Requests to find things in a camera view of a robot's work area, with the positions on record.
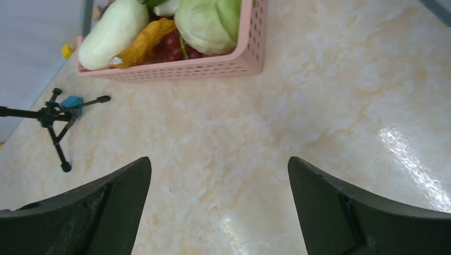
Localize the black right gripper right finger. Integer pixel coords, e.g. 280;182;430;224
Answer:
288;156;450;254

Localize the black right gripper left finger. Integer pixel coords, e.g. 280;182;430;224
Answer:
1;157;152;254

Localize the pink plastic perforated basket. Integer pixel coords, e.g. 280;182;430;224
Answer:
75;1;269;83

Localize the orange fried food piece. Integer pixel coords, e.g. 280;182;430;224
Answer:
110;18;176;69

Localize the green cabbage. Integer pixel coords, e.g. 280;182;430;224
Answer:
174;0;241;55

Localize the blue toy block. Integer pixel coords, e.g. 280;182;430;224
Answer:
60;96;83;117

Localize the yellow toy block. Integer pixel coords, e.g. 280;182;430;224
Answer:
61;44;75;59

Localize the red grapes bunch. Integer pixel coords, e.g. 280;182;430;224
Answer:
149;30;206;63

